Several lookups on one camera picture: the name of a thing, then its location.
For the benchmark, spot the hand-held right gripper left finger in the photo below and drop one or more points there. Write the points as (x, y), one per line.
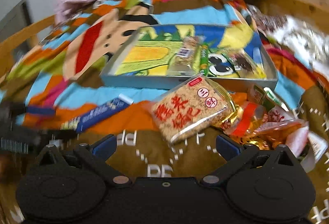
(104, 148)

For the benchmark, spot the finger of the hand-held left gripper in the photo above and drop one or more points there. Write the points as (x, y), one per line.
(59, 134)
(38, 110)

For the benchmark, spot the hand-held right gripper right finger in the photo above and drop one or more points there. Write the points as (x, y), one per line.
(226, 146)

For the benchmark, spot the gold orange snack packet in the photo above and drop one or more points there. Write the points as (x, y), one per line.
(246, 118)

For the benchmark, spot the blue white snack packet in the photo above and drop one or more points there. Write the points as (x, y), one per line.
(100, 112)

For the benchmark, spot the green white snack packet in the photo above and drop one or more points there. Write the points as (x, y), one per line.
(264, 96)

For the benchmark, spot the clear dark dried fruit packet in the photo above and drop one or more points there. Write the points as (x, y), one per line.
(243, 62)

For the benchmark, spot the green stick snack packet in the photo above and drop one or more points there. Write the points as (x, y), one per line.
(203, 59)

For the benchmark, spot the printed metal tray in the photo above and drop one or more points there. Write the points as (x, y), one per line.
(144, 59)

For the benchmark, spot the clear granola bar packet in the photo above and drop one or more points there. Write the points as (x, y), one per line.
(186, 54)

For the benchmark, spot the clear rice cracker packet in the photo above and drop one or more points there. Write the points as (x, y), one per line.
(190, 110)

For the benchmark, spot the orange clear snack packet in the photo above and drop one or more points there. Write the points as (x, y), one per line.
(280, 131)

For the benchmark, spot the pink snack packet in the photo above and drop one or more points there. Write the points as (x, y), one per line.
(297, 140)

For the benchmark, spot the colourful printed blanket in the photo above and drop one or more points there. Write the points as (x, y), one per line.
(77, 41)

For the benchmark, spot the grey door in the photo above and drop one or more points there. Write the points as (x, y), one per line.
(12, 21)

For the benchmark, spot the wooden bed frame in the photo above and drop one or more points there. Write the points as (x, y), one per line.
(15, 38)

